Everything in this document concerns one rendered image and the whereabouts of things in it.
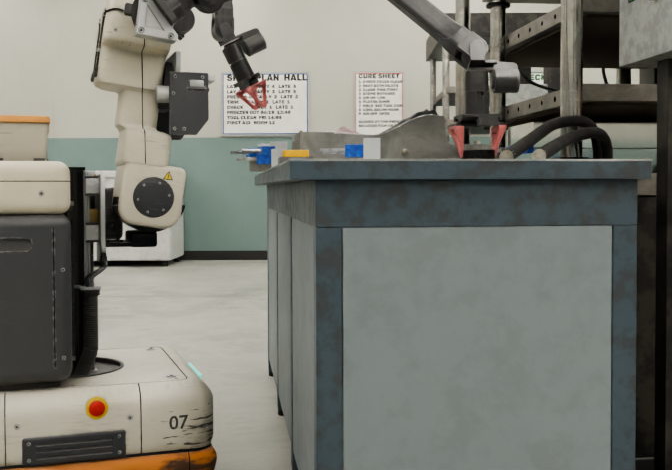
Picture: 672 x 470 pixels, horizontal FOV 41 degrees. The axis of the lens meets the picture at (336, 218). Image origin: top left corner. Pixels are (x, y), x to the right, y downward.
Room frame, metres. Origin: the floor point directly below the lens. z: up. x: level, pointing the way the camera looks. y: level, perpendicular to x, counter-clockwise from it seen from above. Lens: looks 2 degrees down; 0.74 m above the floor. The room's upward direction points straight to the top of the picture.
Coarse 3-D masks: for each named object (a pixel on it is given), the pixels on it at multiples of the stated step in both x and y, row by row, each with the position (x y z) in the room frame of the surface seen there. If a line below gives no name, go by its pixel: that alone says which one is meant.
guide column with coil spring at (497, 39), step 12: (492, 0) 3.26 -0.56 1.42; (504, 0) 3.26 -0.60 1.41; (492, 12) 3.26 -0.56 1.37; (504, 12) 3.26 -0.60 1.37; (492, 24) 3.26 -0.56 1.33; (504, 24) 3.26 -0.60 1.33; (492, 36) 3.26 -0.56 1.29; (504, 36) 3.26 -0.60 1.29; (492, 48) 3.26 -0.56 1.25; (504, 48) 3.26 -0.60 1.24; (504, 60) 3.26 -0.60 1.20; (492, 96) 3.26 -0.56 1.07; (504, 96) 3.26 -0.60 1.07; (492, 108) 3.26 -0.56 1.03; (504, 108) 3.26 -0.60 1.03; (504, 120) 3.26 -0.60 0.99; (504, 144) 3.26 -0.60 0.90
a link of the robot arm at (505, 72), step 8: (472, 40) 2.17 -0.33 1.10; (480, 40) 2.17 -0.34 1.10; (472, 48) 2.16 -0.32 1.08; (480, 48) 2.16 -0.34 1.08; (472, 56) 2.15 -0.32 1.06; (480, 56) 2.15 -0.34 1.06; (472, 64) 2.17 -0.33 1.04; (480, 64) 2.17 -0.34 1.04; (488, 64) 2.17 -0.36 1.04; (496, 64) 2.17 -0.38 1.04; (504, 64) 2.17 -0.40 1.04; (512, 64) 2.17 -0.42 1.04; (496, 72) 2.15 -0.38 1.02; (504, 72) 2.15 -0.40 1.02; (512, 72) 2.15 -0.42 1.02; (496, 80) 2.14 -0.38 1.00; (504, 80) 2.14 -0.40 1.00; (512, 80) 2.15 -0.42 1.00; (496, 88) 2.15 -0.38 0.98; (504, 88) 2.15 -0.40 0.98; (512, 88) 2.15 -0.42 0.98
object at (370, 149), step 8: (352, 144) 1.96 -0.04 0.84; (360, 144) 1.96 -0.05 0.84; (368, 144) 1.96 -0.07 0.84; (376, 144) 1.96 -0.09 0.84; (320, 152) 1.98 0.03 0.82; (328, 152) 1.98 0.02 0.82; (336, 152) 1.98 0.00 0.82; (344, 152) 1.98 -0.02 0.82; (352, 152) 1.96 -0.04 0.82; (360, 152) 1.96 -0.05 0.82; (368, 152) 1.96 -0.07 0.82; (376, 152) 1.96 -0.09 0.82
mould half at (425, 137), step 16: (400, 128) 2.33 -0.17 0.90; (416, 128) 2.33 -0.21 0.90; (432, 128) 2.34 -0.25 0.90; (304, 144) 2.30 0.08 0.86; (320, 144) 2.30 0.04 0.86; (336, 144) 2.31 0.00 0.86; (384, 144) 2.32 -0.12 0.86; (400, 144) 2.33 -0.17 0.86; (416, 144) 2.33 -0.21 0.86; (432, 144) 2.34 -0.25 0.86; (448, 144) 2.34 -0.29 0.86; (464, 144) 2.35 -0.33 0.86; (480, 144) 2.35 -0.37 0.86
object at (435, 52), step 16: (480, 16) 6.82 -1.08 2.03; (512, 16) 6.82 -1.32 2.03; (528, 16) 6.82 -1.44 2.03; (480, 32) 6.82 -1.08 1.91; (432, 48) 7.52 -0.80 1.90; (432, 64) 7.95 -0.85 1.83; (448, 64) 6.95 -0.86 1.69; (432, 80) 7.95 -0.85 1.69; (448, 80) 6.95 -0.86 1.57; (544, 80) 6.91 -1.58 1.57; (432, 96) 7.95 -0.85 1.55; (448, 96) 6.95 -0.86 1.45; (512, 96) 6.58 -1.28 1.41; (528, 96) 6.58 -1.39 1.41; (448, 112) 6.95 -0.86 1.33; (448, 128) 6.95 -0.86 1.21; (480, 128) 7.23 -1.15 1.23
